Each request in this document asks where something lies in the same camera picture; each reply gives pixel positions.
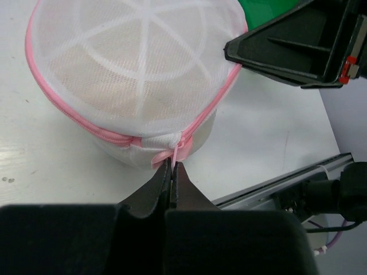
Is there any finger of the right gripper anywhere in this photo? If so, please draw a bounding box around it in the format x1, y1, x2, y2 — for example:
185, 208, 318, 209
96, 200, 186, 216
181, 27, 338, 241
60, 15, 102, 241
224, 1, 356, 89

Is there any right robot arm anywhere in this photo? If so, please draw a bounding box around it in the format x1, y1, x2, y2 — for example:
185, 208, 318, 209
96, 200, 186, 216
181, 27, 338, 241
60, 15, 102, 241
224, 1, 366, 235

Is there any white mesh laundry bag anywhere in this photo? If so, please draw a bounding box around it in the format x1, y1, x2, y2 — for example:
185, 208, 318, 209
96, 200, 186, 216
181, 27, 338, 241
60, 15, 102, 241
25, 1, 248, 168

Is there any green plastic bin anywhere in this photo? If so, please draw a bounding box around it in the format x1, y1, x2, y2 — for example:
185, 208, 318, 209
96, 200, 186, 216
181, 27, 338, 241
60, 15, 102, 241
239, 0, 301, 32

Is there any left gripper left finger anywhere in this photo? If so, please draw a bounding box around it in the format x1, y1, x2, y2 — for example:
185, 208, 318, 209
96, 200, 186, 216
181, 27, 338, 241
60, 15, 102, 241
1, 160, 171, 274

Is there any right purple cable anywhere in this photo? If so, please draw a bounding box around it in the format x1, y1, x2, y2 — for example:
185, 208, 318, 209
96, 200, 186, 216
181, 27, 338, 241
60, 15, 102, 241
314, 222, 352, 257

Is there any aluminium frame rail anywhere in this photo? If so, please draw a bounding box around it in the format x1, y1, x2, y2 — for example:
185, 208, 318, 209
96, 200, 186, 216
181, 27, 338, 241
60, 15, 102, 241
213, 153, 354, 210

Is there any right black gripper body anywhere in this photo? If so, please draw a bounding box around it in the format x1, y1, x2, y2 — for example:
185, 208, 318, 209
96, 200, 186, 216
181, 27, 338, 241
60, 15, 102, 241
341, 1, 366, 85

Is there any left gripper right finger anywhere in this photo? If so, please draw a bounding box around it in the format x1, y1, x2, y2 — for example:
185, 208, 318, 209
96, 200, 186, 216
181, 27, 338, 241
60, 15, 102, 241
165, 163, 319, 274

